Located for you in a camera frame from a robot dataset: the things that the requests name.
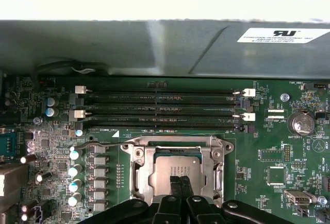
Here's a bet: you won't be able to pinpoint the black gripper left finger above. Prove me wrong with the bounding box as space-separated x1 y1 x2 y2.
86 175 183 224

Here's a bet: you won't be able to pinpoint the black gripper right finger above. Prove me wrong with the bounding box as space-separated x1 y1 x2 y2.
181 175 319 224

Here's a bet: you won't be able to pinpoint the silver CPU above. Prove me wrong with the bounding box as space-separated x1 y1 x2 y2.
149 155 205 197

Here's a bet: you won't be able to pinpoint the wire locking lever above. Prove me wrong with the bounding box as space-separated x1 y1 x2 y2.
70 141 135 150

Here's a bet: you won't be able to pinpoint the CPU socket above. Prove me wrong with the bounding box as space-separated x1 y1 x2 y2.
120 135 236 209

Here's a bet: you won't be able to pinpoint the RAM slot white clips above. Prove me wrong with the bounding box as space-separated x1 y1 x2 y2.
74 85 256 99
69 108 256 122

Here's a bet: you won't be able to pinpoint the green motherboard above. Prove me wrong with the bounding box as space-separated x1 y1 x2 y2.
0 74 330 224

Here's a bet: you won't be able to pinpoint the internal USB port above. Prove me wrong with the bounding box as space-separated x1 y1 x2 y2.
286 189 310 206

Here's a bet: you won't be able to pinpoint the silver coin battery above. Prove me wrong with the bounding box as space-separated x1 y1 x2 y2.
291 112 316 136

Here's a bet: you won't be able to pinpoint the black PC case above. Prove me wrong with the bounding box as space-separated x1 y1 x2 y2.
0 0 330 78

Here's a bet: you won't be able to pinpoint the white case label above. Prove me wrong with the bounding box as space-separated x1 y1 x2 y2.
236 27 330 43

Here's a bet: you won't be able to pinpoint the black white wire bundle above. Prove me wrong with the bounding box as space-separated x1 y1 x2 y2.
36 57 107 75

